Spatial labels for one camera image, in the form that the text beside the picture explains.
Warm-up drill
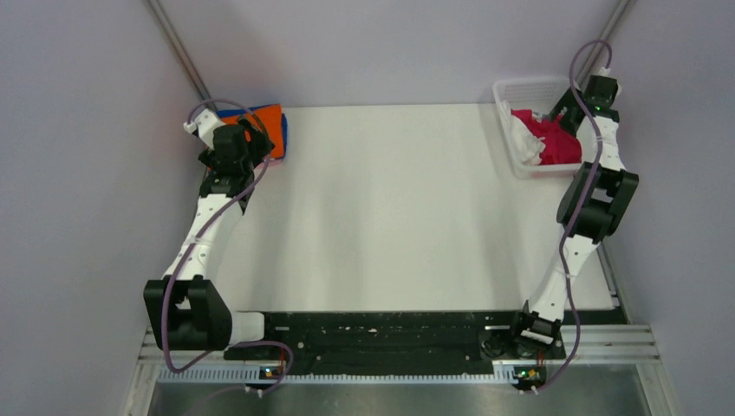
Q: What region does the magenta t shirt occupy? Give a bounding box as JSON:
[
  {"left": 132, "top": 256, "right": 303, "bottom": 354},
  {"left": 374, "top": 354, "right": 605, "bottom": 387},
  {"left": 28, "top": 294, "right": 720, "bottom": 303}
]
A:
[{"left": 532, "top": 115, "right": 582, "bottom": 166}]

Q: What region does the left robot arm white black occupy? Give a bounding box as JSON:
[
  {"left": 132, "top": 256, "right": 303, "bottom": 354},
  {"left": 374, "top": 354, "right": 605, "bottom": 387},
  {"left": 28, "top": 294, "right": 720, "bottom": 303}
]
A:
[{"left": 143, "top": 105, "right": 285, "bottom": 358}]

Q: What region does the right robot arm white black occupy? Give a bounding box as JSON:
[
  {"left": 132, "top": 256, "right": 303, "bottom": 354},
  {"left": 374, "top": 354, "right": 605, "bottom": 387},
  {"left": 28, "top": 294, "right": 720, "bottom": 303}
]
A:
[{"left": 508, "top": 75, "right": 639, "bottom": 359}]

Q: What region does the pink folded t shirt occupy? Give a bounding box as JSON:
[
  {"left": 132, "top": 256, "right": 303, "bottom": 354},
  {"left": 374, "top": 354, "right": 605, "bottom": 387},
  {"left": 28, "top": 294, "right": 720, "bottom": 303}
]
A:
[{"left": 257, "top": 159, "right": 283, "bottom": 168}]

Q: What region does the white plastic basket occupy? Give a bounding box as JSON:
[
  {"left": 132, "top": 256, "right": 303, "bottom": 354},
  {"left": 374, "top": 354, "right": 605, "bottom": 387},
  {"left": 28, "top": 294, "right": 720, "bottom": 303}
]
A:
[{"left": 492, "top": 76, "right": 592, "bottom": 179}]

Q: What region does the orange folded t shirt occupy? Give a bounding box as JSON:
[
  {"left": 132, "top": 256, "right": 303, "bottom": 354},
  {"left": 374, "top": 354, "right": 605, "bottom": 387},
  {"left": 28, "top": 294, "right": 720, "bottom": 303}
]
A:
[{"left": 220, "top": 103, "right": 287, "bottom": 160}]

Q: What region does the white crumpled t shirt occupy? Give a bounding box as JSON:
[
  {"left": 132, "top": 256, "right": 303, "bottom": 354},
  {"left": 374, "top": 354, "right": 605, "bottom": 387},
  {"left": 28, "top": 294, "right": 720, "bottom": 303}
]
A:
[{"left": 498, "top": 101, "right": 546, "bottom": 166}]

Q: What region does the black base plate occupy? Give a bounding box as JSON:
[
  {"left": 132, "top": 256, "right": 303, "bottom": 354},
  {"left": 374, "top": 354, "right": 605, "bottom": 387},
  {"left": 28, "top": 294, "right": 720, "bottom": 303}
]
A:
[{"left": 222, "top": 310, "right": 567, "bottom": 379}]

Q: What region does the white cable duct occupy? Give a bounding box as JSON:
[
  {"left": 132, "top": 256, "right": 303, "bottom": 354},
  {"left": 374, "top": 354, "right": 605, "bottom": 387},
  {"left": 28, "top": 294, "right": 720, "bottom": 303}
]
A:
[{"left": 158, "top": 365, "right": 518, "bottom": 385}]

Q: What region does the aluminium rail frame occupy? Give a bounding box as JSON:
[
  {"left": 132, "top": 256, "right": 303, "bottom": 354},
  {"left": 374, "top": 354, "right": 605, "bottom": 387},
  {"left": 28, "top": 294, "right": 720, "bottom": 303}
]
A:
[{"left": 125, "top": 303, "right": 675, "bottom": 415}]

